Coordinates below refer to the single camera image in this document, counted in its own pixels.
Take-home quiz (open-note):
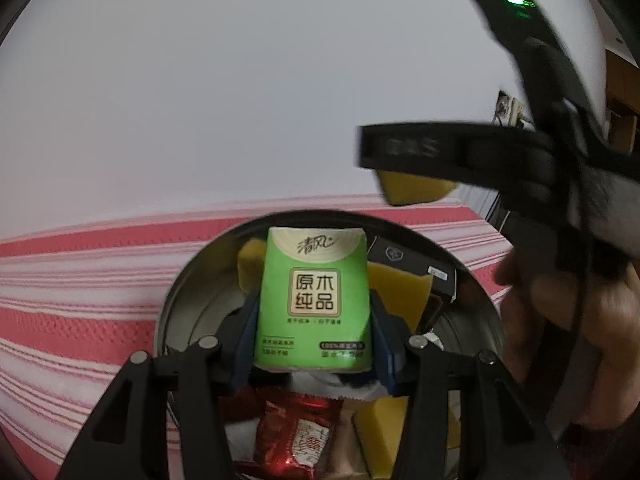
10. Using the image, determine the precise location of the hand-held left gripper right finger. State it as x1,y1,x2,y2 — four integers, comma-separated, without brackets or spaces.
369,290,571,480

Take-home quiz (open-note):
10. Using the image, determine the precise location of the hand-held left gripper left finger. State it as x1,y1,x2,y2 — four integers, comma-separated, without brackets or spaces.
55,294,262,480

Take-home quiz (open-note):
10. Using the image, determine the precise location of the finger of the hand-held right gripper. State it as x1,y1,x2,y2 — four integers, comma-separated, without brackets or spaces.
356,121,551,188

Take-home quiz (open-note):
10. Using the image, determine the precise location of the small yellow sponge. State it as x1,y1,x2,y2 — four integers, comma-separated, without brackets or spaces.
375,167,460,207

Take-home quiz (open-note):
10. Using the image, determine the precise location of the large yellow sponge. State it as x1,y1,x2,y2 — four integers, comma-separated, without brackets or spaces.
367,261,434,335
236,238,268,295

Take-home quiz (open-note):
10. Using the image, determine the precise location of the round metal tin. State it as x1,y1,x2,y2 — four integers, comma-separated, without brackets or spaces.
154,210,506,480

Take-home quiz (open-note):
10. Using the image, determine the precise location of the green tissue pack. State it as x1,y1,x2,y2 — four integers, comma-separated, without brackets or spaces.
252,226,373,373

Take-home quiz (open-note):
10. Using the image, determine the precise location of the yellow sponge with green scrubber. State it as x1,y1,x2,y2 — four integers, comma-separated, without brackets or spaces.
351,394,462,480

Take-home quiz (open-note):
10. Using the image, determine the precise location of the red snack packet white label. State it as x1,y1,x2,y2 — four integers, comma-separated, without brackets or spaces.
252,392,346,480

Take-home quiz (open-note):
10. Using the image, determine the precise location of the person's right hand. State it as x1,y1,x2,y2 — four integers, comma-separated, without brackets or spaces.
492,247,640,433

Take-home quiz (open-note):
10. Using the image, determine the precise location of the brown wooden cabinet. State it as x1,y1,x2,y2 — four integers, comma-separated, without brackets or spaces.
604,47,640,153

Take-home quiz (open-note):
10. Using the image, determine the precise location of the red white striped tablecloth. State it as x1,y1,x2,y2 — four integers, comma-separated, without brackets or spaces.
0,194,516,480

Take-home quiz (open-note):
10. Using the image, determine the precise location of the white wall socket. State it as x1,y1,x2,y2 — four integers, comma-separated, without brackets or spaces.
495,89,532,128

